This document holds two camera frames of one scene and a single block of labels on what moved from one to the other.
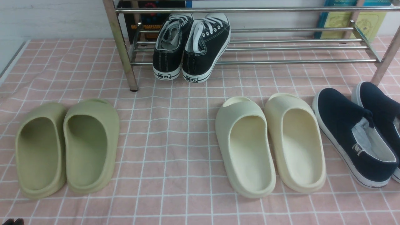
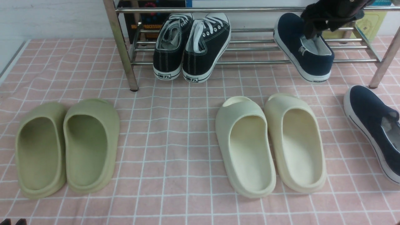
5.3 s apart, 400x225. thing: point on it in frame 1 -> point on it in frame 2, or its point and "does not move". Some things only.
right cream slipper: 296,143 does not move
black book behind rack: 147,21 does not move
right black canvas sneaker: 207,39 does not move
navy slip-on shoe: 347,127 -> 313,59
